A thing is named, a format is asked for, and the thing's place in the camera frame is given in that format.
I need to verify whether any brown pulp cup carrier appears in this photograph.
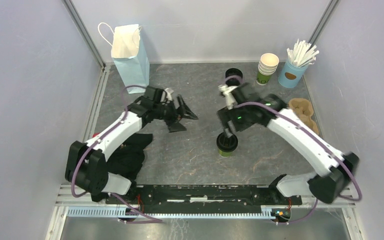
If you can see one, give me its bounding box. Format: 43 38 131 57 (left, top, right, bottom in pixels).
288 98 320 135

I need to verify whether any stack of black lids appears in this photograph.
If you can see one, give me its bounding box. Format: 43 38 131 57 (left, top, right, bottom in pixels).
224 68 243 87

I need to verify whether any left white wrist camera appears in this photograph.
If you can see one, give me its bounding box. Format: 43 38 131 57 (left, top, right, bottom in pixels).
164 88 174 102

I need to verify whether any black cup lid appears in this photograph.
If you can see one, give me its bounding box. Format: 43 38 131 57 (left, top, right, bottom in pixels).
216 133 239 149

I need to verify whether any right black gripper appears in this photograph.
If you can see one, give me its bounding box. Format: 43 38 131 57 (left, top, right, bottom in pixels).
217 102 255 137

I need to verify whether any stack of paper cups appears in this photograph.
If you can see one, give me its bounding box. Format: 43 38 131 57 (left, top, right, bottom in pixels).
256 53 280 86

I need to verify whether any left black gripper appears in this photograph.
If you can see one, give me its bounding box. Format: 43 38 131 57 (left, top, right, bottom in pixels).
154 95 199 134

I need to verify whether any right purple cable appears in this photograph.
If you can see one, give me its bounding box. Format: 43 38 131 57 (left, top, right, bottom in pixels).
223 75 363 225

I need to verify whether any white cable tray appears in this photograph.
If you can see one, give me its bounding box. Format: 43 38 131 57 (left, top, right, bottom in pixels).
66 206 286 220

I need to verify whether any purple cable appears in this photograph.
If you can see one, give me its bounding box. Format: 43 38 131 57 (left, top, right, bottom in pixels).
223 75 363 225
70 85 163 225

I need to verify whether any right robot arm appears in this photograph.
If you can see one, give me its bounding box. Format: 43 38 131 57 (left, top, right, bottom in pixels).
217 83 363 204

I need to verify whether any black cloth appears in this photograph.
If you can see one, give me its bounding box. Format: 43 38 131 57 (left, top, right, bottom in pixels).
90 133 154 203

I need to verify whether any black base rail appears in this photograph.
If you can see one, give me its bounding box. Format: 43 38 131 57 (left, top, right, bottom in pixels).
122 184 303 214

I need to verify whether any light blue paper bag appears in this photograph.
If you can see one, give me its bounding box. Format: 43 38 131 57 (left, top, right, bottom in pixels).
97 22 150 94

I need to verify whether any blue straw holder can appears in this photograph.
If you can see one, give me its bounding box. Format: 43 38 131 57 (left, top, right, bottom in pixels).
278 60 308 89

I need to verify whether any green paper coffee cup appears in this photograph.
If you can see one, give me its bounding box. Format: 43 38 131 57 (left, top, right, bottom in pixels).
218 147 236 158

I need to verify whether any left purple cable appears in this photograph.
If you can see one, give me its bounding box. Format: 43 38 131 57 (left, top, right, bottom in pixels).
70 85 163 225

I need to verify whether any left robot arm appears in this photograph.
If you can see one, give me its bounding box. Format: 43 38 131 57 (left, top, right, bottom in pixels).
65 86 198 204

